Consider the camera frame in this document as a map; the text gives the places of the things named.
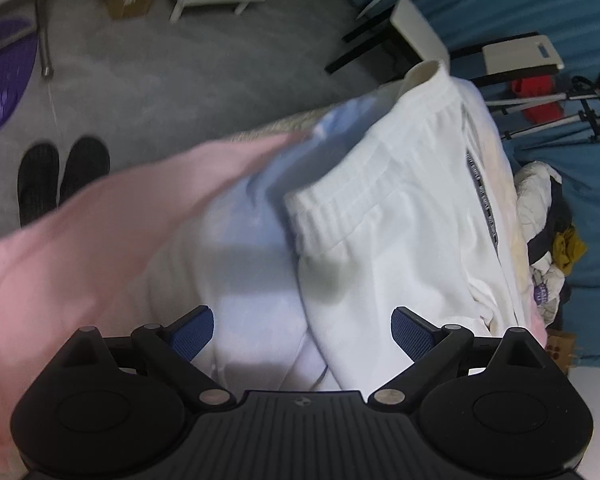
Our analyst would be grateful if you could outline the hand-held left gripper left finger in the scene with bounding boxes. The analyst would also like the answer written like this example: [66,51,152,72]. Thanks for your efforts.
[57,305,236,407]

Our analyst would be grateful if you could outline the mustard garment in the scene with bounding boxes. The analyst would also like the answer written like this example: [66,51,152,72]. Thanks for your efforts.
[552,227,588,276]

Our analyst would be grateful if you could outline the metal pole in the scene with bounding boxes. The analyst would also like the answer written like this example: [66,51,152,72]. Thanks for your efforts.
[32,0,55,79]

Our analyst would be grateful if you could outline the brown paper bag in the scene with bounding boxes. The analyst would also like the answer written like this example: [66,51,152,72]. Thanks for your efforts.
[545,330,578,376]

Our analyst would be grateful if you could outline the purple plastic basket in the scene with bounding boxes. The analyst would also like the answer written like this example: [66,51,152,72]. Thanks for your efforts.
[0,17,39,134]

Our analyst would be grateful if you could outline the red cloth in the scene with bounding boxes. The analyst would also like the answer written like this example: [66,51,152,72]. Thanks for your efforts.
[510,75,568,123]

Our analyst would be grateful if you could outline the white board with black frame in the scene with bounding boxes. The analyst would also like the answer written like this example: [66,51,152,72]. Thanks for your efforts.
[450,32,566,88]

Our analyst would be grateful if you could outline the garment steamer stand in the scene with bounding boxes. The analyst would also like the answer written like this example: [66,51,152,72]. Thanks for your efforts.
[487,74,600,143]

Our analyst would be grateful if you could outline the white pants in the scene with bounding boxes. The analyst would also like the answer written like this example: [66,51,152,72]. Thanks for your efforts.
[282,60,548,392]

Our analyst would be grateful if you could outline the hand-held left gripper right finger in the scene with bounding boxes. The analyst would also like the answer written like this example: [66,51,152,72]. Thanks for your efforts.
[367,306,567,407]

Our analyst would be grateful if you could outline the white chair with black legs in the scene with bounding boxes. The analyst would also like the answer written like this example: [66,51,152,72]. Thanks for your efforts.
[325,0,451,84]

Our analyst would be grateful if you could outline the black slipper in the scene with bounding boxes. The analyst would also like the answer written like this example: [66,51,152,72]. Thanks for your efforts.
[59,135,112,207]
[17,142,61,227]

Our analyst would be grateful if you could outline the white down jacket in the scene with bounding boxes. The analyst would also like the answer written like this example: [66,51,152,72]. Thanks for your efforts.
[515,160,566,321]

